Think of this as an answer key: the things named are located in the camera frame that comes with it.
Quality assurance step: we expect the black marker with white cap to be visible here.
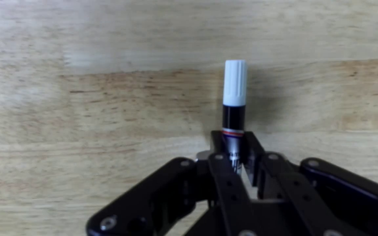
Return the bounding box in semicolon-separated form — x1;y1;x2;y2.
221;60;248;174

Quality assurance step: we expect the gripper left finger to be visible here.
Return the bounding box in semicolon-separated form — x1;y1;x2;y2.
86;130;252;236

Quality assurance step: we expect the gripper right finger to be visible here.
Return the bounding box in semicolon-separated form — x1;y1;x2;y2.
241;131;378;236

